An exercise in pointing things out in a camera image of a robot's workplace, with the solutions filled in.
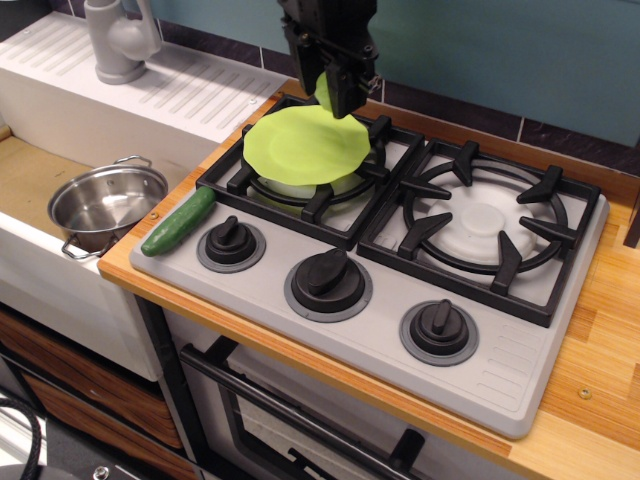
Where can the light green toy cauliflower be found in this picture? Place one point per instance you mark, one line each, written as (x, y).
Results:
(322, 94)

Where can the grey toy stove top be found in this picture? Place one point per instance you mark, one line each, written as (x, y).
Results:
(499, 387)

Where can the small stainless steel pot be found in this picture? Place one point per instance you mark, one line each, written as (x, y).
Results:
(97, 208)

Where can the black oven door handle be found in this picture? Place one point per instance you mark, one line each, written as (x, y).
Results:
(396, 466)

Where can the toy oven door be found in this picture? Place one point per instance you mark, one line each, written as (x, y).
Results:
(282, 424)

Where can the black stove knob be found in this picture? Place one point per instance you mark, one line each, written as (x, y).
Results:
(231, 247)
(439, 333)
(329, 287)

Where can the black left burner grate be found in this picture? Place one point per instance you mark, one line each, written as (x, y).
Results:
(336, 213)

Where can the black burner grate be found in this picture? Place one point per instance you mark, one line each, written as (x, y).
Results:
(336, 213)
(506, 235)

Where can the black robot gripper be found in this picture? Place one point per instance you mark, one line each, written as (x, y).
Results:
(335, 33)

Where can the black middle stove knob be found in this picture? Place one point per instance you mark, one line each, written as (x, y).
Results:
(329, 287)

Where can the black left stove knob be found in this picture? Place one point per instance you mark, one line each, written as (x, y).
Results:
(231, 247)

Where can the black right burner grate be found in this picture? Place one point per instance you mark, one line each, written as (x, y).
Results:
(506, 235)

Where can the grey toy faucet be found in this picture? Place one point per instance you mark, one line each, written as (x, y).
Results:
(121, 45)

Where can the dark green toy pickle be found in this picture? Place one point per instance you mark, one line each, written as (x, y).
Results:
(180, 223)

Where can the black right stove knob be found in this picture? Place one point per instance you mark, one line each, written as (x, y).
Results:
(439, 333)

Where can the white toy sink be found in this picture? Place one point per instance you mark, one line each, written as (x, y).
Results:
(58, 120)

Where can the lime green plastic plate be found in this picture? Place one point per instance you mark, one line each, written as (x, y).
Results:
(305, 145)

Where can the wooden drawer fronts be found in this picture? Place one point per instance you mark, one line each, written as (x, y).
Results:
(94, 396)

